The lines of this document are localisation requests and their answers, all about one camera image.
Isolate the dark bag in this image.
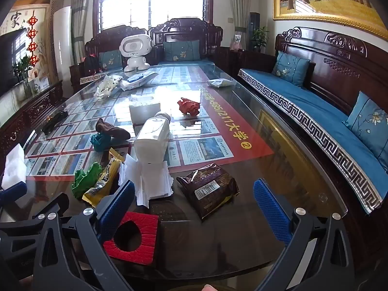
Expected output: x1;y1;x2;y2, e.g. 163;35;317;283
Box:
83;53;99;72

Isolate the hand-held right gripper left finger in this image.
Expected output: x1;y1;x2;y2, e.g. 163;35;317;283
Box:
32;179;136;291

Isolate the white plastic bottle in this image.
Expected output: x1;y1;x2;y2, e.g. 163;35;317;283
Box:
133;112;172;164

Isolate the blue patterned seat mat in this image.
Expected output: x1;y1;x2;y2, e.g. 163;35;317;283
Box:
238;68;383;214

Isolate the printed poster under glass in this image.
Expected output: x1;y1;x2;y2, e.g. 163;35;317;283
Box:
26;64;275;176

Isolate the white tissue pack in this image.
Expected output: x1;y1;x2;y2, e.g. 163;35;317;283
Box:
207;78;235;89

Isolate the red knot wall hanging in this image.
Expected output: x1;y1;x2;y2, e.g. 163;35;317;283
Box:
27;16;41;67

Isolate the teal crumpled cloth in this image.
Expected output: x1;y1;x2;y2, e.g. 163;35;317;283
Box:
91;133;113;152

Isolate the white foam piece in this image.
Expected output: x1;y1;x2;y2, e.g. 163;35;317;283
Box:
1;144;26;190

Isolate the brown snack packet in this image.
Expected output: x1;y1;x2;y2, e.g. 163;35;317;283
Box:
176;164;239;220

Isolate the carved wooden armchair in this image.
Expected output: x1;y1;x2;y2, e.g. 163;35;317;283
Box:
69;25;149;85
147;18;225;67

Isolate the large window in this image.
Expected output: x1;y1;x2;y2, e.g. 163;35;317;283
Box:
92;0;213;35

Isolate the green potted plant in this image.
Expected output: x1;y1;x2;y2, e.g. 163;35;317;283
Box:
12;56;34;97
251;27;270;52

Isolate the calligraphy wall picture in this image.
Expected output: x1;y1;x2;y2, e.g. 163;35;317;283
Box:
0;4;50;82

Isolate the white paper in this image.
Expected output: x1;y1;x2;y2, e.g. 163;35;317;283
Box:
118;154;175;210

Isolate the white tissue box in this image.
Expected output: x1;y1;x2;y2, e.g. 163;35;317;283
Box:
129;95;161;125

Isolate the glass-topped wooden table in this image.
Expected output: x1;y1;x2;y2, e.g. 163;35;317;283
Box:
0;64;349;291

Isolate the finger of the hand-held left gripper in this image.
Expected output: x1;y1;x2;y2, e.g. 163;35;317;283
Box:
0;192;71;241
0;181;28;208

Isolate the yellow snack wrapper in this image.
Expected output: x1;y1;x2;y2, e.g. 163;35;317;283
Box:
82;148;126;208

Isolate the brown cloth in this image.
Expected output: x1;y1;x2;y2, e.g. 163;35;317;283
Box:
95;118;131;140

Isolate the black television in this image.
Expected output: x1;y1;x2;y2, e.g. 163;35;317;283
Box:
0;29;28;97

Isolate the blue flower pillow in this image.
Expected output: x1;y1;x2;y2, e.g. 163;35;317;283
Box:
272;51;310;87
98;49;123;71
342;91;388;166
163;40;201;62

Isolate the white standing air conditioner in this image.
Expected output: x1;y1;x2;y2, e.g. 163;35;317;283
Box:
50;6;73;82

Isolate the carved wooden television cabinet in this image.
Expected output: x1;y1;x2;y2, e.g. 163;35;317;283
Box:
0;80;65;164

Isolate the red crumpled cloth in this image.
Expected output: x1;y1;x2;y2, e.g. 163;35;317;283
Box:
177;97;201;116

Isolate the green paper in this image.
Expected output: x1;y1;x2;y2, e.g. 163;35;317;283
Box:
72;162;104;199

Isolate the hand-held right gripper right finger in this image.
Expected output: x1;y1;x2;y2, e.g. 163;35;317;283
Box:
253;178;356;291

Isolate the long carved wooden sofa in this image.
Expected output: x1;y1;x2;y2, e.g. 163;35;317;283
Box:
236;27;388;267

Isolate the dark wooden side table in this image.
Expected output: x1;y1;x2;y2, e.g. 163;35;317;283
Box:
223;47;278;73

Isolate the crumpled clear plastic wrapper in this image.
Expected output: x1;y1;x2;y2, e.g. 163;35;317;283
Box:
94;74;125;97

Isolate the grey patterned curtain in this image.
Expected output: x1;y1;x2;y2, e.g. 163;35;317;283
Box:
70;0;94;64
227;0;252;49

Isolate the white blue wet wipe pack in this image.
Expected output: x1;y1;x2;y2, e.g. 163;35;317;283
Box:
119;71;160;91

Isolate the black remote control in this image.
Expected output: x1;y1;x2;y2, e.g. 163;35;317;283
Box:
41;111;69;135

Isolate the dark tower fan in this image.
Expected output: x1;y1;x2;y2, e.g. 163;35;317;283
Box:
249;12;261;50

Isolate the white robot toy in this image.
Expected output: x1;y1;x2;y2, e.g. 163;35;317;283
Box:
119;34;152;73

